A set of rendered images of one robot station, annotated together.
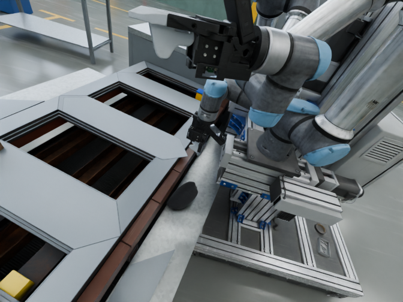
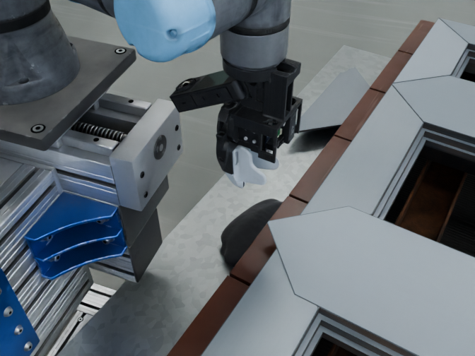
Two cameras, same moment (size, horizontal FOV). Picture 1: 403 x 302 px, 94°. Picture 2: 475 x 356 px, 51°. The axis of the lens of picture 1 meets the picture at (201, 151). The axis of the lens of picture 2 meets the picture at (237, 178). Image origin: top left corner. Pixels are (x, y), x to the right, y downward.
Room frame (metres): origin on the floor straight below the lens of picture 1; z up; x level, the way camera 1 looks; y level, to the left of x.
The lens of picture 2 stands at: (1.11, 0.20, 1.40)
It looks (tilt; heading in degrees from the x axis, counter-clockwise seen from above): 43 degrees down; 202
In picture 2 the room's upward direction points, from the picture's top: straight up
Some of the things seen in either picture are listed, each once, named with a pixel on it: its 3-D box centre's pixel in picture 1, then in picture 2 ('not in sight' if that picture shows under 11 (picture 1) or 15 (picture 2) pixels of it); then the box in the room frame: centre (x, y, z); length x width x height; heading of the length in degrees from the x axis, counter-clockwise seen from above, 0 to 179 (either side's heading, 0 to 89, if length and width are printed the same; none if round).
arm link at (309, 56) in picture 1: (295, 59); not in sight; (0.43, -0.12, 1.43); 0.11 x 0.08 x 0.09; 118
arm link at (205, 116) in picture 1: (207, 112); (255, 37); (0.63, 0.02, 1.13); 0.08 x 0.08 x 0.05
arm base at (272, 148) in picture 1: (278, 140); (10, 38); (0.67, -0.29, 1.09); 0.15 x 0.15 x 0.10
